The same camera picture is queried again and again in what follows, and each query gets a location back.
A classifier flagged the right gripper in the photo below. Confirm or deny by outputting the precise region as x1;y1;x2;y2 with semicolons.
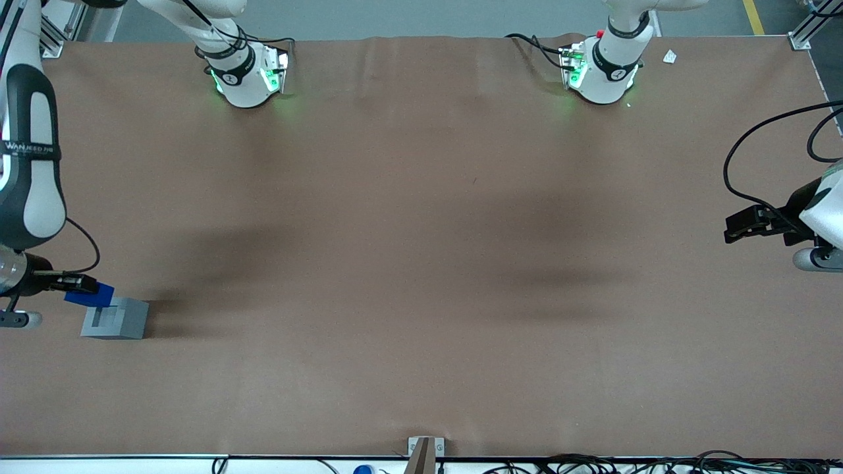
24;254;100;296

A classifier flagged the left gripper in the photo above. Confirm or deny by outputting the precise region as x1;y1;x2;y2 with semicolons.
724;176;843;251

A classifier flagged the blue plastic part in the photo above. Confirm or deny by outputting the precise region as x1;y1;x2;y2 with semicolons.
64;282;115;307

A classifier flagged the gray square base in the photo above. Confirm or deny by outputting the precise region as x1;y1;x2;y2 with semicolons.
80;298;150;340

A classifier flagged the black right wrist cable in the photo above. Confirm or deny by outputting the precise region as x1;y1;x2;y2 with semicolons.
63;217;101;276

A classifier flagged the long black left wrist cable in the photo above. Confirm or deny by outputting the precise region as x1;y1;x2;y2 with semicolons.
723;100;843;228

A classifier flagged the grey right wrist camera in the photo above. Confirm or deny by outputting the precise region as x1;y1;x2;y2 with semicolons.
0;309;43;329

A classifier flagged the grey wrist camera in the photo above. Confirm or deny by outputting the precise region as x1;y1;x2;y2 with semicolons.
0;309;43;329
792;247;843;273

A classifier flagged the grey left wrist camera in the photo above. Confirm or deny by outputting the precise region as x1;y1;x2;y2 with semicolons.
792;247;843;273

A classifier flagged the short looped black cable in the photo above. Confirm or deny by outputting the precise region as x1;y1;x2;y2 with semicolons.
807;107;843;163

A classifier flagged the aluminium frame post with foot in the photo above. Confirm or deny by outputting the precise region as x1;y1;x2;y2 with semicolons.
789;0;843;51
40;0;65;59

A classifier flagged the aluminium frame bar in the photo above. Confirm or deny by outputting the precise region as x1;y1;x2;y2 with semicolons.
65;0;126;41

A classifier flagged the tangled black cable bundle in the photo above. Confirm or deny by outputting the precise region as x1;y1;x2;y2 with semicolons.
484;451;843;474

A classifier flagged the black left arm base cable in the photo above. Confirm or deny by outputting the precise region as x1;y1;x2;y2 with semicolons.
504;33;574;72

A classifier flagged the black arm base cable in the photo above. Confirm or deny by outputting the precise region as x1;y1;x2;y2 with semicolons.
504;33;574;72
181;0;295;73

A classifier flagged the black right arm base cable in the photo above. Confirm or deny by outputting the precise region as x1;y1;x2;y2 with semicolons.
181;0;295;73

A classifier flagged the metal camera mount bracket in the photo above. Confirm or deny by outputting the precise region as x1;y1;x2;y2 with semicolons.
405;436;446;474

